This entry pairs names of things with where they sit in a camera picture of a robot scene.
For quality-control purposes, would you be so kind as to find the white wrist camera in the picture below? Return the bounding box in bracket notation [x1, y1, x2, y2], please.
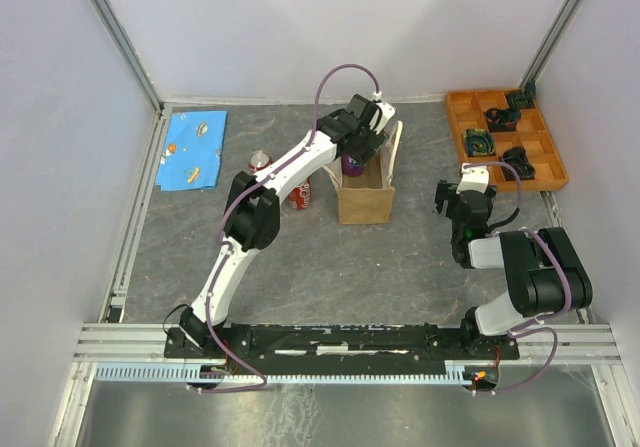
[370, 91, 396, 134]
[456, 163, 490, 194]

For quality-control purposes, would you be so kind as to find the red soda can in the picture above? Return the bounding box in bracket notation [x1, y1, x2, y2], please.
[288, 178, 311, 210]
[248, 150, 272, 174]

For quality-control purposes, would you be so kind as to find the blue slotted cable duct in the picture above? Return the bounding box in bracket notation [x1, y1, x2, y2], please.
[93, 361, 474, 383]

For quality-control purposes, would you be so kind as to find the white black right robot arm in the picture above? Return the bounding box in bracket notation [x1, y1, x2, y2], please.
[429, 180, 593, 362]

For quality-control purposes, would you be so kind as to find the blue cartoon print cloth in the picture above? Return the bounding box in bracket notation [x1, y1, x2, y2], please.
[155, 110, 227, 192]

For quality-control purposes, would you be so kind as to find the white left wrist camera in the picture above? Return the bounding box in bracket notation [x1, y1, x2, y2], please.
[370, 91, 396, 134]

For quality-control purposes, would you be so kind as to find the black rolled sock upper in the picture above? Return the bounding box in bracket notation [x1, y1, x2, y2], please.
[484, 91, 535, 132]

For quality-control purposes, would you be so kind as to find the aluminium frame rail front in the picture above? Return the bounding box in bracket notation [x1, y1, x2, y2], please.
[75, 323, 622, 365]

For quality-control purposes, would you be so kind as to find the aluminium frame rail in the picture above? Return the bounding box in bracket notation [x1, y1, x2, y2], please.
[90, 0, 166, 323]
[75, 323, 622, 365]

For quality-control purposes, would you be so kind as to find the blue green rolled sock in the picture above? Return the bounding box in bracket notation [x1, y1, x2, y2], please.
[462, 128, 496, 158]

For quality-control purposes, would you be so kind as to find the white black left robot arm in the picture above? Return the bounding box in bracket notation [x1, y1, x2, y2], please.
[179, 94, 396, 357]

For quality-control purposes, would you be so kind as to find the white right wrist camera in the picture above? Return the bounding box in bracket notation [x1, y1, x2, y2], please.
[456, 163, 490, 194]

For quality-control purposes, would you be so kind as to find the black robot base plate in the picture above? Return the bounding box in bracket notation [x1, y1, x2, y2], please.
[163, 321, 522, 376]

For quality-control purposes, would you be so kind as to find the purple soda can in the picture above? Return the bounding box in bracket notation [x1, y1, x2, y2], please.
[341, 155, 365, 177]

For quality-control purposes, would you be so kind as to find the orange wooden compartment tray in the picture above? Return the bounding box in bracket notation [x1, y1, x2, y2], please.
[444, 89, 568, 192]

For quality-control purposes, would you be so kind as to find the dark rolled sock top corner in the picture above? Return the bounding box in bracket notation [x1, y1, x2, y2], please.
[522, 80, 536, 101]

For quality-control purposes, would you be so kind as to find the aluminium frame rail left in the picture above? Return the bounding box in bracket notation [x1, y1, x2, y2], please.
[90, 0, 166, 323]

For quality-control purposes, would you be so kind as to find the aluminium frame post right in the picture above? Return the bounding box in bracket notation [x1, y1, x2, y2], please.
[519, 0, 584, 87]

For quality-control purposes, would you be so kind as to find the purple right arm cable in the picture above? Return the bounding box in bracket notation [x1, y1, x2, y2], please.
[462, 160, 574, 396]

